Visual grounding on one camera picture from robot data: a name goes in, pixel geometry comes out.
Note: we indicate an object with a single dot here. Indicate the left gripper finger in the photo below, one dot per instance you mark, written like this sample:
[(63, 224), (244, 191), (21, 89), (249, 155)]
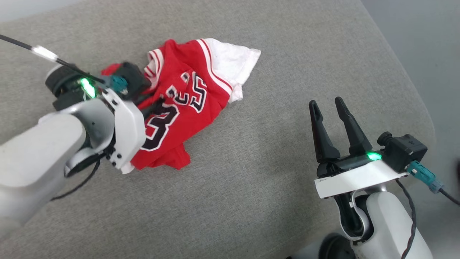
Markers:
[(152, 106)]

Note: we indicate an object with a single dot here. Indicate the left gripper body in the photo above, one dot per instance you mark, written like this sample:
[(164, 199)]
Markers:
[(129, 126)]

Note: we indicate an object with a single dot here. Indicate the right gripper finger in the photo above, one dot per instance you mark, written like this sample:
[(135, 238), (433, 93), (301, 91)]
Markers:
[(355, 138), (321, 140)]

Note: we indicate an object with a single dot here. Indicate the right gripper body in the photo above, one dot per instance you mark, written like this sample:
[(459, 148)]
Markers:
[(352, 180)]

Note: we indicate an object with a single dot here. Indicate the red basketball jersey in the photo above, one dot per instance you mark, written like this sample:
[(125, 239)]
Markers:
[(212, 106)]

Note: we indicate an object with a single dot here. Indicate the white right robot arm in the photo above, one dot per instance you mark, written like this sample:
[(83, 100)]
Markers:
[(388, 223)]

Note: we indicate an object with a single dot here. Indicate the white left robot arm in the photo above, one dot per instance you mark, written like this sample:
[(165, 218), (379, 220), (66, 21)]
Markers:
[(36, 154)]

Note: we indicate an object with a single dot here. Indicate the dark round robot part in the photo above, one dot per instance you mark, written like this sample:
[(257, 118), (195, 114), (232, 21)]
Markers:
[(336, 248)]

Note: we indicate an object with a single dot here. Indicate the grey fabric sofa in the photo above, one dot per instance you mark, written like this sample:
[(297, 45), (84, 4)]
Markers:
[(251, 180)]

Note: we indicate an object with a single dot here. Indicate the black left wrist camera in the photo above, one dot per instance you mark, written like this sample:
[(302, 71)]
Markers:
[(134, 77)]

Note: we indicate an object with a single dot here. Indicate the teal left camera connector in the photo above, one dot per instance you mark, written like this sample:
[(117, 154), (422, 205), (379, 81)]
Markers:
[(119, 83)]

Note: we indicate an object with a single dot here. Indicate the teal camera connector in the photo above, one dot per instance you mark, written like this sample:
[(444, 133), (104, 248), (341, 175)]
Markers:
[(119, 83), (424, 176)]

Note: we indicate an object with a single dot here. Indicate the teal right camera connector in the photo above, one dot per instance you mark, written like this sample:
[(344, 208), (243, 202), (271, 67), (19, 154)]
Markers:
[(424, 176)]

